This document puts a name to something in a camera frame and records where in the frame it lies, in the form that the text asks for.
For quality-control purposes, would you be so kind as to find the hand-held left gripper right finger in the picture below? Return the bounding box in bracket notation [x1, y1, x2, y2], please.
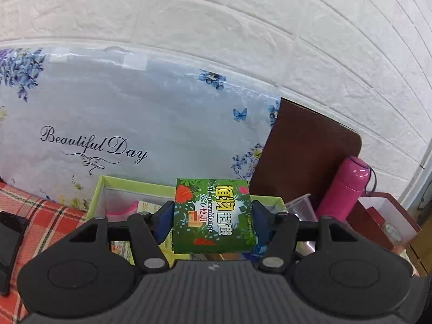
[250, 200, 368, 272]

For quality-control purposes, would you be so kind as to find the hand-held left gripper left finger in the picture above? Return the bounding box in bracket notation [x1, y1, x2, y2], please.
[66, 201, 176, 272]

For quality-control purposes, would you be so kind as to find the small green leaf-print box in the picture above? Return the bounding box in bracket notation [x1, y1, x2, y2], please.
[172, 178, 258, 255]

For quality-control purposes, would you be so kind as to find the lime green cardboard box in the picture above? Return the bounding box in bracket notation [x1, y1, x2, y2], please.
[84, 175, 288, 267]

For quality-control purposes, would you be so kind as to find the yellow-green flat box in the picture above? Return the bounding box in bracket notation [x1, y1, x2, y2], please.
[137, 200, 166, 214]

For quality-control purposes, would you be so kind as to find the clear plastic cup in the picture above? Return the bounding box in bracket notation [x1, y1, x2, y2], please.
[285, 194, 318, 222]

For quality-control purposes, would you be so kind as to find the pink cloth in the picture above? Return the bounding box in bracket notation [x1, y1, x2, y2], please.
[106, 202, 140, 218]

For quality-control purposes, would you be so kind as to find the pink thermos bottle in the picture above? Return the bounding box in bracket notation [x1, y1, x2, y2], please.
[315, 156, 376, 222]

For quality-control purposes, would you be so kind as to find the brown wooden headboard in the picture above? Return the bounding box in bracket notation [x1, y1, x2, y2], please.
[250, 99, 363, 207]

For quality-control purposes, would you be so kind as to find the brown gift box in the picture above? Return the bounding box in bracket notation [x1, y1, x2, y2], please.
[344, 192, 422, 256]

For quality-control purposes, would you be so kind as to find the black smartphone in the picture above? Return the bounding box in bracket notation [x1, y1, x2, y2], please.
[0, 211, 30, 297]

